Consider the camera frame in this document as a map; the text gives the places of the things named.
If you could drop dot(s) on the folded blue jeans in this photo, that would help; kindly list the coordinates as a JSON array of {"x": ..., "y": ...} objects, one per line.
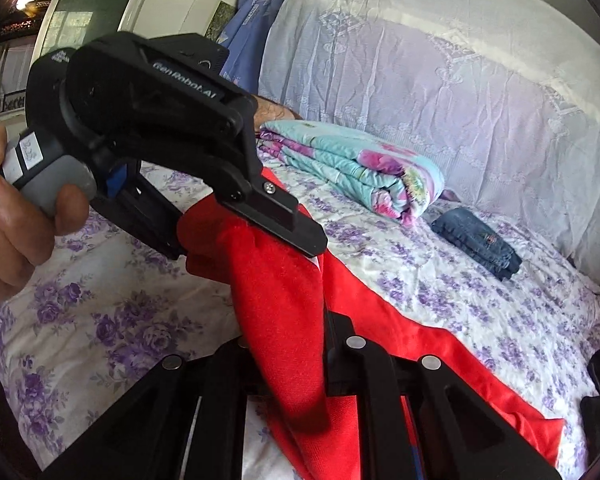
[{"x": 475, "y": 240}]

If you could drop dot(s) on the white lace headboard cover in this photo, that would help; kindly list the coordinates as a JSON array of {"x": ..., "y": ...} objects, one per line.
[{"x": 455, "y": 60}]

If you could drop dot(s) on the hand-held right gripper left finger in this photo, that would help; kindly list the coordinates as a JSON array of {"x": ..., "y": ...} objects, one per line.
[{"x": 215, "y": 385}]

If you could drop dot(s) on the folded floral blanket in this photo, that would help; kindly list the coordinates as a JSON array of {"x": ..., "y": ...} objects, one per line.
[{"x": 360, "y": 170}]

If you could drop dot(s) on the small purple cloth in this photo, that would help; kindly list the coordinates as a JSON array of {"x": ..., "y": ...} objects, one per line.
[{"x": 448, "y": 196}]

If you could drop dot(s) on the white board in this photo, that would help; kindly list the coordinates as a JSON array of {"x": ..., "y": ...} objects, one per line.
[{"x": 197, "y": 10}]

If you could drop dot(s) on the green framed picture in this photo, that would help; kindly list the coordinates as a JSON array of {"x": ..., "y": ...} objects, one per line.
[{"x": 225, "y": 20}]

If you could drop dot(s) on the person's left hand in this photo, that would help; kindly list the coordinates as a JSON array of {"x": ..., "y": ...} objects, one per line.
[{"x": 5, "y": 230}]

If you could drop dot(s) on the red and blue pants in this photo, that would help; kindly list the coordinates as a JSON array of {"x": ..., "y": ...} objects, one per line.
[{"x": 280, "y": 285}]

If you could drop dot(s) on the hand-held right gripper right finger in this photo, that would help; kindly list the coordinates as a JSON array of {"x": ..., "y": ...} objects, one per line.
[{"x": 375, "y": 375}]

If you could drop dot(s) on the green glass door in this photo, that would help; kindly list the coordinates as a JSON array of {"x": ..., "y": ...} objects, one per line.
[{"x": 90, "y": 5}]

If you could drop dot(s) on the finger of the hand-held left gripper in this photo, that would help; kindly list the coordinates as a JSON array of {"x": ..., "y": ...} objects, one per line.
[
  {"x": 280, "y": 220},
  {"x": 145, "y": 220}
]

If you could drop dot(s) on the blue hanging cloth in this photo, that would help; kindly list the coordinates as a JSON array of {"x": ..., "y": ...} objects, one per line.
[{"x": 252, "y": 25}]

